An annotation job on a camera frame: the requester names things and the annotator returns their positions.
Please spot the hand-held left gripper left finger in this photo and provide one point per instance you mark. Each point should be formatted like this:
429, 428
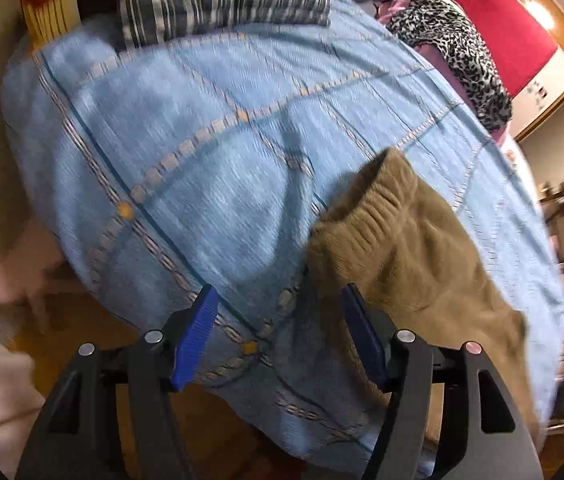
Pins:
196, 342

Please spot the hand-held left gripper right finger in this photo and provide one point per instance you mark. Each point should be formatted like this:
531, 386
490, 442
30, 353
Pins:
361, 340

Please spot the brown fleece pants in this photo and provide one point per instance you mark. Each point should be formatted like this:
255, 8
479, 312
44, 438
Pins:
411, 260

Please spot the blue checked blanket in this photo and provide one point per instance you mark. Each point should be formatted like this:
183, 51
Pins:
187, 110

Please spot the leopard print cloth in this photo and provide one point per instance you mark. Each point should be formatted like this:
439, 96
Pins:
456, 50

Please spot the red mattress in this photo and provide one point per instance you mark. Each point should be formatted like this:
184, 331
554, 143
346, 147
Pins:
501, 20

